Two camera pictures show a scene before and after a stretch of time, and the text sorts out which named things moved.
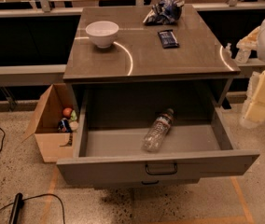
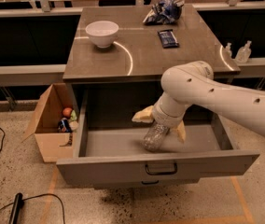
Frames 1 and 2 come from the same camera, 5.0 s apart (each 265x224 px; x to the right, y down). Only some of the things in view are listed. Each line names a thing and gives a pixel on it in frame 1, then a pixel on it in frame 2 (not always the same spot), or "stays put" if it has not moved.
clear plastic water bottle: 157,132 stays put
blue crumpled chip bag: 164,12 stays put
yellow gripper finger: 249,42 to 144,116
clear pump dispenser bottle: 243,55 stays put
